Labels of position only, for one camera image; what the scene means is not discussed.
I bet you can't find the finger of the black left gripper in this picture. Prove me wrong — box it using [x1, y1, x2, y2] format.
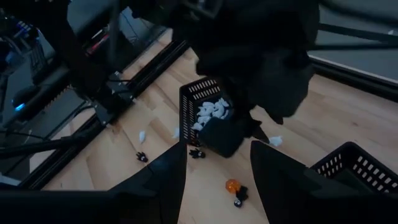
[198, 116, 246, 158]
[245, 114, 270, 144]

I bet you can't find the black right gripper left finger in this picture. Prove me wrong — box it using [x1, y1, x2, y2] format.
[0, 141, 188, 224]

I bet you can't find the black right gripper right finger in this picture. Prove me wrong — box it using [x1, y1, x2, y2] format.
[250, 140, 398, 224]

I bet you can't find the black slotted plastic basket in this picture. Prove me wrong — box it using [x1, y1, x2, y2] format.
[179, 77, 237, 147]
[310, 141, 398, 194]

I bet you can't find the orange pumpkin decoration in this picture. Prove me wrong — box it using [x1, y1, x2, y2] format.
[225, 179, 242, 194]

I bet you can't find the black device blue light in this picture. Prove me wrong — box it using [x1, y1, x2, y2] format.
[11, 85, 43, 121]

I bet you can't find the black table frame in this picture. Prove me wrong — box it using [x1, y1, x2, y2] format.
[18, 21, 398, 190]

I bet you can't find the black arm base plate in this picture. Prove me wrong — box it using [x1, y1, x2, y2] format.
[90, 71, 136, 127]

